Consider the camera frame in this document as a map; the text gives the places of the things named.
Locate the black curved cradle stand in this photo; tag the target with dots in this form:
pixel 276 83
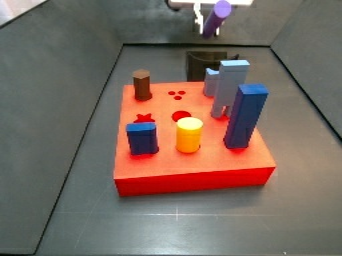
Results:
pixel 199 60

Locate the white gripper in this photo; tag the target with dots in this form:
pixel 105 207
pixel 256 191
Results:
pixel 196 4

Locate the short dark blue block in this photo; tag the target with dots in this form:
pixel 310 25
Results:
pixel 141 138

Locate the tall dark blue block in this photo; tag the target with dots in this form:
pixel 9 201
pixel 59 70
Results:
pixel 248 103

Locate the red shape-sorter base block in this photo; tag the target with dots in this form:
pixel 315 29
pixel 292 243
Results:
pixel 169 149

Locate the tall light blue block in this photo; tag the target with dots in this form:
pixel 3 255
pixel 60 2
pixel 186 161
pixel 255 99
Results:
pixel 232 73

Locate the yellow cylinder peg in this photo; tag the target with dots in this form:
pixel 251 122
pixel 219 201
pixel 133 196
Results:
pixel 188 134

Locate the purple cylinder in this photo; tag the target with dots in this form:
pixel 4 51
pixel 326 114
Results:
pixel 219 13

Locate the brown hexagonal peg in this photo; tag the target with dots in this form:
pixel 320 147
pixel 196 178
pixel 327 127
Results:
pixel 141 85

